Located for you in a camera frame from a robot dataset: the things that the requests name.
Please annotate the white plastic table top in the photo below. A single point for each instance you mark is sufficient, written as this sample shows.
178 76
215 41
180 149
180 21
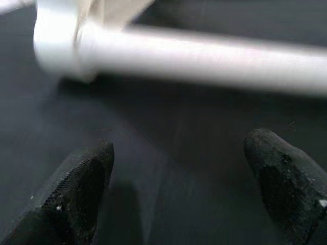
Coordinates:
53 38

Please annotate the white plastic table leg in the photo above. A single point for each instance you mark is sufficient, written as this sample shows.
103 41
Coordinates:
204 61

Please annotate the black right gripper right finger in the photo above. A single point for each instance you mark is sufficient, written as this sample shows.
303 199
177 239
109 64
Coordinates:
288 189

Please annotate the black tablecloth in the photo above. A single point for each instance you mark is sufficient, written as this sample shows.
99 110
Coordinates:
166 140

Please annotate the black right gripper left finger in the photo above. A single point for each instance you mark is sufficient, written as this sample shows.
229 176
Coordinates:
66 199

